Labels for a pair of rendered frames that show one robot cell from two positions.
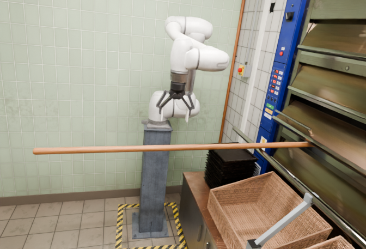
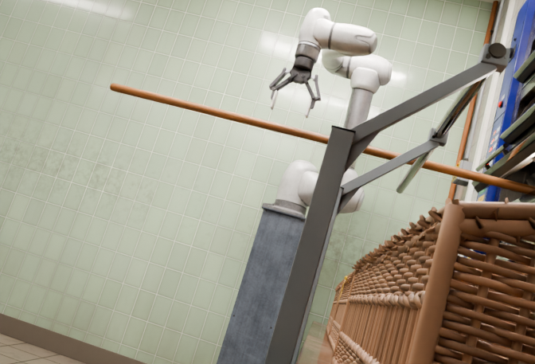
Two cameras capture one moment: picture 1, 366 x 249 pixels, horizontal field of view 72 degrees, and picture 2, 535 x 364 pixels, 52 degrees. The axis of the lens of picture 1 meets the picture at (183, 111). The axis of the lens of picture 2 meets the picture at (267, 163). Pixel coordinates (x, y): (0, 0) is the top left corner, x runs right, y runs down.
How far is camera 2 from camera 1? 1.46 m
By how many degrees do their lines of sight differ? 40
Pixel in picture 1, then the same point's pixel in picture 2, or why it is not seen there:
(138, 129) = not seen: hidden behind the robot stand
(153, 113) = (283, 186)
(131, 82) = (271, 178)
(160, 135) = (284, 224)
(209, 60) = (346, 30)
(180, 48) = (310, 15)
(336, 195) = not seen: outside the picture
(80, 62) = (208, 134)
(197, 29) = (368, 62)
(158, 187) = (258, 328)
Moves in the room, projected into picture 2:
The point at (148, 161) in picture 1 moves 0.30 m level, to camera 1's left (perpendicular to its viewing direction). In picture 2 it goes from (254, 266) to (198, 250)
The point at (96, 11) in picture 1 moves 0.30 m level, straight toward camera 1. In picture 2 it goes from (251, 75) to (247, 53)
